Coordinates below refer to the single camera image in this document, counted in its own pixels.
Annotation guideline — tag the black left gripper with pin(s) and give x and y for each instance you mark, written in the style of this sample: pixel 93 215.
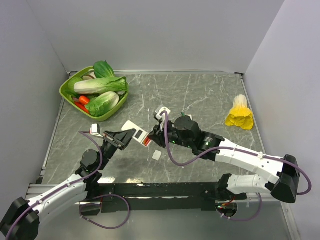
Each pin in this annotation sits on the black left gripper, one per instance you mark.
pixel 126 135

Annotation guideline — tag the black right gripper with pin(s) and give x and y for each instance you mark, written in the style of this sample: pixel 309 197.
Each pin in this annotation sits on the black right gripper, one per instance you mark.
pixel 158 136

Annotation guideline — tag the white red remote control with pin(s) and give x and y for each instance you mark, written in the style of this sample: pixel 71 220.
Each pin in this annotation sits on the white red remote control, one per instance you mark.
pixel 140 134

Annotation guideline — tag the red orange battery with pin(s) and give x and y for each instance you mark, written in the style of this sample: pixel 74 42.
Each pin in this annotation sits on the red orange battery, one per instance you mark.
pixel 146 141

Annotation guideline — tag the white battery cover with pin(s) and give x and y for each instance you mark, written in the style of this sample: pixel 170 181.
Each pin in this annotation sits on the white battery cover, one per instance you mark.
pixel 157 155

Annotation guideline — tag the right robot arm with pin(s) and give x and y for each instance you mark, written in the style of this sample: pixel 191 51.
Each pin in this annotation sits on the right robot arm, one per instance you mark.
pixel 273 175

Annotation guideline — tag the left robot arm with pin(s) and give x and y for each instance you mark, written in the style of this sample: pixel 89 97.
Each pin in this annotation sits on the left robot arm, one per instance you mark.
pixel 24 217

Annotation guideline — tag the small green cabbage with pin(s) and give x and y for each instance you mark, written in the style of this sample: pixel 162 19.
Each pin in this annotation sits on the small green cabbage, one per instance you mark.
pixel 102 104

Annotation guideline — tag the long orange carrot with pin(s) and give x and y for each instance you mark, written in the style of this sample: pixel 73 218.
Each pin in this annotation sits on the long orange carrot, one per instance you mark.
pixel 82 107

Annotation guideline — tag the short orange carrot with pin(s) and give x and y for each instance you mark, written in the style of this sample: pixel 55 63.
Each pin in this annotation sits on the short orange carrot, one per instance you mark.
pixel 84 100

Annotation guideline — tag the large napa cabbage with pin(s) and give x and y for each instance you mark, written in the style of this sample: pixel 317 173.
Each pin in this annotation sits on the large napa cabbage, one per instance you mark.
pixel 101 85

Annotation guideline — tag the bok choy leaf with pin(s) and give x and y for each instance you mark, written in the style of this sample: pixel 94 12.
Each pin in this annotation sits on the bok choy leaf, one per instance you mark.
pixel 103 70

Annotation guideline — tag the green plastic basket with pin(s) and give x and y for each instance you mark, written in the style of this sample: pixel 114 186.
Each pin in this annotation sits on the green plastic basket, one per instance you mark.
pixel 67 97

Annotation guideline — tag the yellow cabbage toy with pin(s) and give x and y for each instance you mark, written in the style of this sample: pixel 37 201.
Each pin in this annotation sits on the yellow cabbage toy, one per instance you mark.
pixel 240 115

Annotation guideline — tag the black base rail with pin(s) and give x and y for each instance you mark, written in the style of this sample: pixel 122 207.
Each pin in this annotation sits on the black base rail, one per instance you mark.
pixel 114 197

